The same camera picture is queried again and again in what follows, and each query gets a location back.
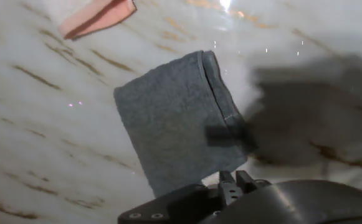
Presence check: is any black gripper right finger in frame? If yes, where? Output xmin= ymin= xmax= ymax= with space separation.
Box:
xmin=235 ymin=169 xmax=261 ymax=194

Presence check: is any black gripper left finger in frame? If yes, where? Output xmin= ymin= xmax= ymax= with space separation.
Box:
xmin=217 ymin=170 xmax=236 ymax=208

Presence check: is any grey cloth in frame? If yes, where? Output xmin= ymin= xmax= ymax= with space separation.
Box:
xmin=113 ymin=50 xmax=258 ymax=198

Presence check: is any white pink folded cloth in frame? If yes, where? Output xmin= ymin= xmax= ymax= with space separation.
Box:
xmin=57 ymin=0 xmax=137 ymax=40

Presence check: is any marble pattern board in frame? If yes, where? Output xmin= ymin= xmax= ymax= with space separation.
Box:
xmin=0 ymin=0 xmax=362 ymax=224

